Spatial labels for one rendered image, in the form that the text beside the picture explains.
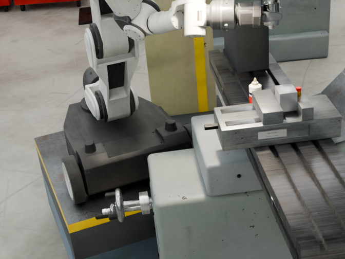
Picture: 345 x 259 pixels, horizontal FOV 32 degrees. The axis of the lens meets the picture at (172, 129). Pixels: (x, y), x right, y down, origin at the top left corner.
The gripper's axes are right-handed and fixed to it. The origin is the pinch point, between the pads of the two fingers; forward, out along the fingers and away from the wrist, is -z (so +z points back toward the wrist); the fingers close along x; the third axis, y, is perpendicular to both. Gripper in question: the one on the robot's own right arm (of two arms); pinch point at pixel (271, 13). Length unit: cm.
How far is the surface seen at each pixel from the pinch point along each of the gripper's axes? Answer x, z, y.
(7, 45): 309, 232, 126
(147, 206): -14, 41, 62
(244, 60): 28.6, 9.3, 27.0
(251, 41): 29.5, 6.4, 20.2
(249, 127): -25.4, 6.4, 24.9
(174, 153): 4, 34, 52
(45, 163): 47, 102, 84
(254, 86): -1.6, 5.2, 23.1
